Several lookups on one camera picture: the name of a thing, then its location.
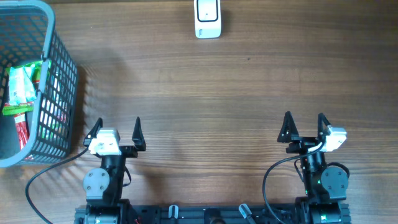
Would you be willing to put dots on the red stick packet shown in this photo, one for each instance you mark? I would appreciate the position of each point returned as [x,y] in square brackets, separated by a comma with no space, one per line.
[22,129]

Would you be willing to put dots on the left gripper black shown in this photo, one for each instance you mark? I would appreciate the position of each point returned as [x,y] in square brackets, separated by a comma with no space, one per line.
[130,152]

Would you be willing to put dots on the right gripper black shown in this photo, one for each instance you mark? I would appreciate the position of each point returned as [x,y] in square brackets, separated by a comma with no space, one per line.
[301,143]

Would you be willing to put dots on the light blue tissue pack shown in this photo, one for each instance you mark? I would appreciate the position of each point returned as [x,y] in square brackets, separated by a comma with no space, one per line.
[21,87]

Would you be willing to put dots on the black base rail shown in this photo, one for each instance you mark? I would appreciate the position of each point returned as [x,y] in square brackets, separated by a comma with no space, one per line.
[287,213]

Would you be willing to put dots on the green snack bag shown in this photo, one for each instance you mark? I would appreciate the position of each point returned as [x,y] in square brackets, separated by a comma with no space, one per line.
[26,107]

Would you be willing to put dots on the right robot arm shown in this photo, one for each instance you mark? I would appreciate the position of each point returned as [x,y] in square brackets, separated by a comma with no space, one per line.
[325,183]

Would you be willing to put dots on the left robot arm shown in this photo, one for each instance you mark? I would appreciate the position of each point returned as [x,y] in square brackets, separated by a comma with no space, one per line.
[104,185]

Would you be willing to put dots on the white barcode scanner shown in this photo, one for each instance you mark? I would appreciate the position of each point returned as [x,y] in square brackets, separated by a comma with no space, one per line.
[207,18]

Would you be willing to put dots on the grey plastic mesh basket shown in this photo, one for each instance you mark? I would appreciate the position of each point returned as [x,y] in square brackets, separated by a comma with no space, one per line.
[28,35]

